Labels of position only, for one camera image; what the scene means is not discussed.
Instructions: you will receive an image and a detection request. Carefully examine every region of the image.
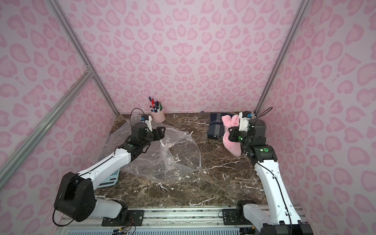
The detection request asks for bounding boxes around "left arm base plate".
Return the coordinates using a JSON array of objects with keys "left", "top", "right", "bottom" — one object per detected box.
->
[{"left": 101, "top": 210, "right": 145, "bottom": 227}]

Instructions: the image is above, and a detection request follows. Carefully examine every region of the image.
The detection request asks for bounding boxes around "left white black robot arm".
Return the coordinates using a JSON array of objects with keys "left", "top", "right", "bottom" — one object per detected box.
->
[{"left": 53, "top": 122, "right": 166, "bottom": 226}]

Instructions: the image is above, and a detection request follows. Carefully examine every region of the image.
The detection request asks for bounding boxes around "pink fleece blanket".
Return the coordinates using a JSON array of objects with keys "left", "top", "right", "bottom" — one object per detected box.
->
[{"left": 221, "top": 114, "right": 243, "bottom": 158}]

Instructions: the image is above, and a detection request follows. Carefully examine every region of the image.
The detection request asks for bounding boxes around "clear plastic vacuum bag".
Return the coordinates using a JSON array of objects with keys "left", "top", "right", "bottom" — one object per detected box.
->
[{"left": 116, "top": 120, "right": 202, "bottom": 183}]

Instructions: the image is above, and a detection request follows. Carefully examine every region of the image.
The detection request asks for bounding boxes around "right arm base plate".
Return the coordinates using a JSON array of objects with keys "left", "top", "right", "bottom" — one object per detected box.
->
[{"left": 219, "top": 209, "right": 252, "bottom": 225}]

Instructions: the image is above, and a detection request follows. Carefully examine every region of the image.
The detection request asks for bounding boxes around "teal white calculator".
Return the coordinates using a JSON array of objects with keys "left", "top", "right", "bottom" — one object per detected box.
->
[{"left": 98, "top": 169, "right": 119, "bottom": 188}]

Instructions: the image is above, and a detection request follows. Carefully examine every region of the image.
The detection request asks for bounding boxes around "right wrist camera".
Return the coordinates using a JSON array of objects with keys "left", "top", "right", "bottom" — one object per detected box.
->
[{"left": 239, "top": 111, "right": 254, "bottom": 132}]

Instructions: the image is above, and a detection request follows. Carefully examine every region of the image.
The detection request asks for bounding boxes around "pink metal pen cup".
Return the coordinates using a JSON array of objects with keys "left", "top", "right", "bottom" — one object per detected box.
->
[{"left": 151, "top": 110, "right": 165, "bottom": 123}]

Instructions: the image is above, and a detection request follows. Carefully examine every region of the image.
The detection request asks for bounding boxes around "navy blue plaid blanket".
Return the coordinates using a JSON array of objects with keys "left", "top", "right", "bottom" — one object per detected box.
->
[{"left": 207, "top": 113, "right": 234, "bottom": 141}]

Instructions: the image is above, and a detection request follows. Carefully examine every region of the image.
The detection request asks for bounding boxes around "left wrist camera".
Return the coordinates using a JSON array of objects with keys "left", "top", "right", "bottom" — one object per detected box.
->
[{"left": 141, "top": 115, "right": 152, "bottom": 132}]

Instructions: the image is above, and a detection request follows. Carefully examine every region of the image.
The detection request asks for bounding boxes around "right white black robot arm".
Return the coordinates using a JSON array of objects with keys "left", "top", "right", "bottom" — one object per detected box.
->
[{"left": 229, "top": 117, "right": 313, "bottom": 235}]

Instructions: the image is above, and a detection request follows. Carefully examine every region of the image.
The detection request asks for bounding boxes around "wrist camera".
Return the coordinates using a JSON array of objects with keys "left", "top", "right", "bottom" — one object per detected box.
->
[
  {"left": 239, "top": 111, "right": 254, "bottom": 132},
  {"left": 141, "top": 115, "right": 152, "bottom": 132}
]

